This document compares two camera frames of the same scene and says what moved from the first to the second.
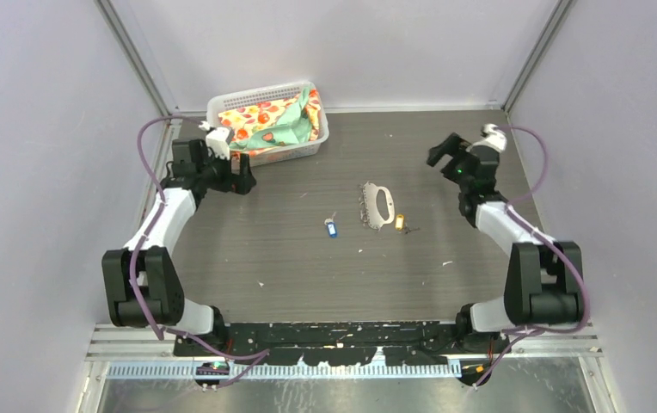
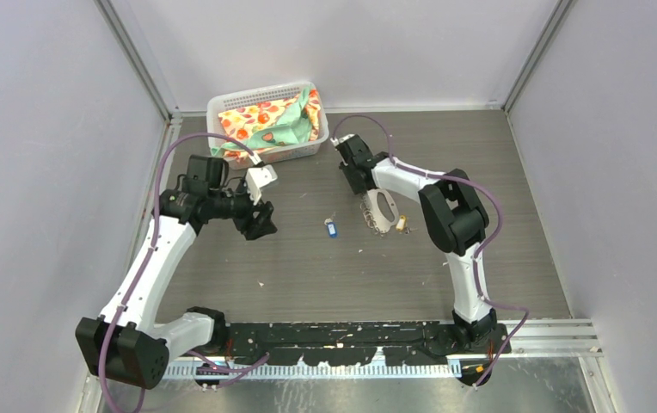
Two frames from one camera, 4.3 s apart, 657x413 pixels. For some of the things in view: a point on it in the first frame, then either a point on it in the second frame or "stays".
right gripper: (453, 147) -> (354, 187)
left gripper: (242, 183) -> (254, 227)
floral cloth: (275, 123) stays
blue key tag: (331, 225) stays
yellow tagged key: (401, 225) stays
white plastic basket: (220, 102) stays
